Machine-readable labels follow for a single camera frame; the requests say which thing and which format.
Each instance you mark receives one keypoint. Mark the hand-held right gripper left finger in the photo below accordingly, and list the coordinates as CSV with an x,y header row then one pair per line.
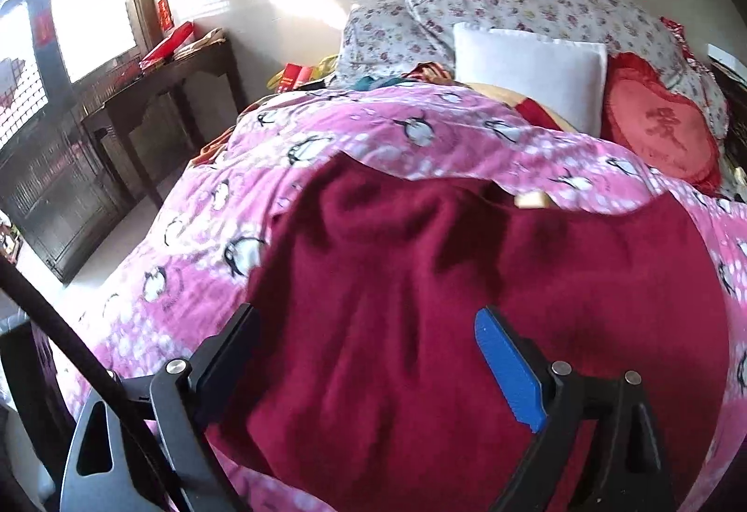
x,y
224,354

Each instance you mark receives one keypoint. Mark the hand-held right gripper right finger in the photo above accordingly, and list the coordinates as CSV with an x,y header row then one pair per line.
x,y
508,366

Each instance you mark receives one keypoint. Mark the dark red sweater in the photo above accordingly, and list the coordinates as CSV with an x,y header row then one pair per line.
x,y
408,284

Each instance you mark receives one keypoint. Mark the pink penguin print blanket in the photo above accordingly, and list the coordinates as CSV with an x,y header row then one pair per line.
x,y
204,208

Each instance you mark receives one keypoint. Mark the orange cloth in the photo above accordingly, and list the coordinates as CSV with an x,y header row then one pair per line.
x,y
210,150

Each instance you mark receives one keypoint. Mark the yellow sheet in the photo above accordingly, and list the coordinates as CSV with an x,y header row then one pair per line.
x,y
496,94

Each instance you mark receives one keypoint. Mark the dark wooden side table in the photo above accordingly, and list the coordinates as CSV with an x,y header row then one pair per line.
x,y
152,86

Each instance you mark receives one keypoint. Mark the red heart cushion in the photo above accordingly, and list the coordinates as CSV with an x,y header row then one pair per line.
x,y
659,126

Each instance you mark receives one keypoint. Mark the red paper packet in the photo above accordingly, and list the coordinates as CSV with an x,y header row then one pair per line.
x,y
295,78

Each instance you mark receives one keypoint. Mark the white pillow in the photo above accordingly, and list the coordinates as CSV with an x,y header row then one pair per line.
x,y
525,74

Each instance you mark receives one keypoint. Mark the yellow plastic bag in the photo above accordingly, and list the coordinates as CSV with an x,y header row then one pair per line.
x,y
324,65

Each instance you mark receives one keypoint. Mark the teal cloth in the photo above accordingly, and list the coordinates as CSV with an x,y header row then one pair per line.
x,y
373,81

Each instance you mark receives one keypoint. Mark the tan papers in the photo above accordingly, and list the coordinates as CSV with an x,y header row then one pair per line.
x,y
201,43

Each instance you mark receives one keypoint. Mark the long red box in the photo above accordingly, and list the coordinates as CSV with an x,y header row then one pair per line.
x,y
169,45

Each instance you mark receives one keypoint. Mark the floral pillow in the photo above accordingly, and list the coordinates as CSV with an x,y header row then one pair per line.
x,y
385,39

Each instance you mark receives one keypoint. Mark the carved dark wooden headboard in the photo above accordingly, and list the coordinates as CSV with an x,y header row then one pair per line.
x,y
732,97

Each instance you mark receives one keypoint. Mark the large floral quilt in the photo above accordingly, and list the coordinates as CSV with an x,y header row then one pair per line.
x,y
537,4

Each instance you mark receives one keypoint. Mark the lattice window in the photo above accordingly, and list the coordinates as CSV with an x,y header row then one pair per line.
x,y
87,15

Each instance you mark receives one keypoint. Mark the red ruffled cloth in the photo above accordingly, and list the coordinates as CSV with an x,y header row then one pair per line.
x,y
677,36

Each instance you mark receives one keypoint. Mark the red window sticker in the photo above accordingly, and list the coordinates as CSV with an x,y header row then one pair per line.
x,y
44,27

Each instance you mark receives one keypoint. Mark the red wall sticker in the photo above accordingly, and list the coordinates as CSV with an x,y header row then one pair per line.
x,y
166,13

